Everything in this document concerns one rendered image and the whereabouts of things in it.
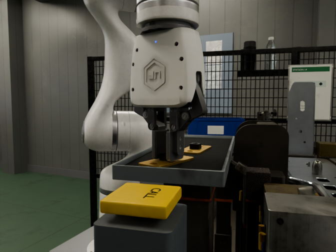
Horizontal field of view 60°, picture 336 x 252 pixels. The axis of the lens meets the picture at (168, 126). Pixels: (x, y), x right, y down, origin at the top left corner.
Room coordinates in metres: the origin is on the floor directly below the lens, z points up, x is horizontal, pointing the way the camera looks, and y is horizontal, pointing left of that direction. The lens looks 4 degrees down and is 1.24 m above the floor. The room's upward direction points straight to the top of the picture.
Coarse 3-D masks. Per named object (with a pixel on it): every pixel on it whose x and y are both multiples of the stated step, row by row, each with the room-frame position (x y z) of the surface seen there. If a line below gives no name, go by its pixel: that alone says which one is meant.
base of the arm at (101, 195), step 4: (100, 192) 0.83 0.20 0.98; (100, 196) 0.83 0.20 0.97; (104, 196) 0.81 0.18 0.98; (100, 212) 0.83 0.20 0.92; (100, 216) 0.83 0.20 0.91; (92, 240) 0.89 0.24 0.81; (88, 244) 0.86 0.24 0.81; (92, 244) 0.86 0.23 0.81; (88, 248) 0.84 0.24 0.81; (92, 248) 0.84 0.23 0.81
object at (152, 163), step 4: (164, 152) 0.41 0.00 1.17; (160, 156) 0.40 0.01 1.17; (164, 156) 0.40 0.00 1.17; (184, 156) 0.43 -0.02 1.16; (188, 156) 0.43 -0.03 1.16; (148, 160) 0.40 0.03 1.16; (152, 160) 0.40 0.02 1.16; (156, 160) 0.40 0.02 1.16; (160, 160) 0.40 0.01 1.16; (164, 160) 0.40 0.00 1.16; (176, 160) 0.40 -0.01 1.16; (180, 160) 0.40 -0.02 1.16; (184, 160) 0.40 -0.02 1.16; (188, 160) 0.41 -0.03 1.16; (140, 164) 0.38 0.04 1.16; (144, 164) 0.37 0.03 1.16; (148, 164) 0.37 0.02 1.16; (152, 164) 0.37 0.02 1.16; (156, 164) 0.37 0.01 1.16; (160, 164) 0.37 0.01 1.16; (164, 164) 0.37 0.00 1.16; (168, 164) 0.37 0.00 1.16; (172, 164) 0.38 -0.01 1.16
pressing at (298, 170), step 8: (288, 160) 1.21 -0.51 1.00; (296, 160) 1.21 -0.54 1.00; (304, 160) 1.21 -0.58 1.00; (312, 160) 1.21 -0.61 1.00; (320, 160) 1.21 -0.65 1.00; (328, 160) 1.22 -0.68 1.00; (288, 168) 1.06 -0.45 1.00; (296, 168) 1.06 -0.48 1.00; (304, 168) 1.06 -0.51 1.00; (328, 168) 1.06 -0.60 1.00; (288, 176) 0.94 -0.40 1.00; (296, 176) 0.95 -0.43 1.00; (304, 176) 0.95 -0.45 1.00; (312, 176) 0.95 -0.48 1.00; (320, 176) 0.95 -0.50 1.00; (328, 176) 0.95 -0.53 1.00; (304, 184) 0.88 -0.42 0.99; (312, 184) 0.85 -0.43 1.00; (320, 184) 0.85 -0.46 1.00; (328, 184) 0.85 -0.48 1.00; (320, 192) 0.77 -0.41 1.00; (328, 192) 0.77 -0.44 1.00
